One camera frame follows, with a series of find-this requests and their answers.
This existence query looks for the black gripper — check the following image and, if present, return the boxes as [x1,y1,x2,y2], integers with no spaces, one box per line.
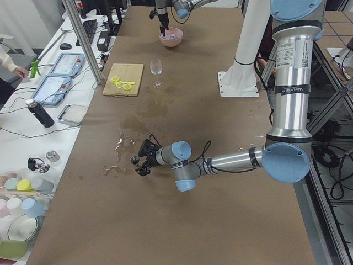
[137,153,158,176]
[158,13,168,36]

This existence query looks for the steel jigger measuring cup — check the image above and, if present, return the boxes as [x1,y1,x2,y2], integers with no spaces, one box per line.
[130,155,140,170]

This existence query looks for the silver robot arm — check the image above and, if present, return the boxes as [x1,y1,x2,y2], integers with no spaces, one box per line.
[130,1,326,192]
[149,0,212,36]

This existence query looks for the pink bowl of ice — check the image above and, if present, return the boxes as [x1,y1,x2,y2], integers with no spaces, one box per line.
[159,27,183,47]

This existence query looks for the clear wine glass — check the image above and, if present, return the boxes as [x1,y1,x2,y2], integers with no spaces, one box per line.
[150,59,163,88]

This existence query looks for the bamboo cutting board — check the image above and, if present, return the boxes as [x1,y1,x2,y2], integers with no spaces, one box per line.
[102,63,144,97]

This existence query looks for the yellow lemon slice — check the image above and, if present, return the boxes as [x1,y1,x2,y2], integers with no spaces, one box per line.
[122,83,132,91]
[115,81,125,88]
[110,76,120,84]

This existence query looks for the black keyboard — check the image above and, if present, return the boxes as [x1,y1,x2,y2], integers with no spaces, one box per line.
[83,19,98,44]

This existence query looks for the white digital scale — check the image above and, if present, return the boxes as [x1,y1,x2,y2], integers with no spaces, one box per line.
[57,104,88,126]

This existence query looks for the grey plastic cup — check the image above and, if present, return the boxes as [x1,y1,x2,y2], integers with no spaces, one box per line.
[31,177,54,195]

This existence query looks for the upper blue teach pendant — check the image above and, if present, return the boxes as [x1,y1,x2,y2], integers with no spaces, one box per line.
[50,52,85,77]

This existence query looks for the blue teach pendant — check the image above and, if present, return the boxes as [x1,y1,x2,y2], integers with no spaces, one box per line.
[31,75,72,107]
[50,52,85,77]

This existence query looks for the black computer mouse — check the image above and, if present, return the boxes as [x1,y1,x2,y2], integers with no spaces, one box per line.
[60,43,72,50]

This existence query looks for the black insulated bottle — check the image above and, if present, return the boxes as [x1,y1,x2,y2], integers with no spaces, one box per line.
[25,98,55,128]

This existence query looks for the blue plastic cup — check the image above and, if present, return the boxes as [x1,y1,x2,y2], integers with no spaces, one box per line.
[20,198,45,218]

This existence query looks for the lower blue teach pendant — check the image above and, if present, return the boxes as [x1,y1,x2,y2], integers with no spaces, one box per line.
[31,75,72,107]

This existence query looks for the yellow plastic cup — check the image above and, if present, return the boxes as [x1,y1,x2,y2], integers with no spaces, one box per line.
[16,179,33,192]

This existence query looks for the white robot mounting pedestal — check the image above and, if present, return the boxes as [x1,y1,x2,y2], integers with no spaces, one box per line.
[218,0,270,97]

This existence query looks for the aluminium frame post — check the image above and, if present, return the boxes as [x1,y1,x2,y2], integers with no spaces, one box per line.
[62,0,103,84]

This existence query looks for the green handled grabber tool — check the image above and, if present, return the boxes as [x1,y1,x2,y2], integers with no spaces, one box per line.
[30,28,70,78]

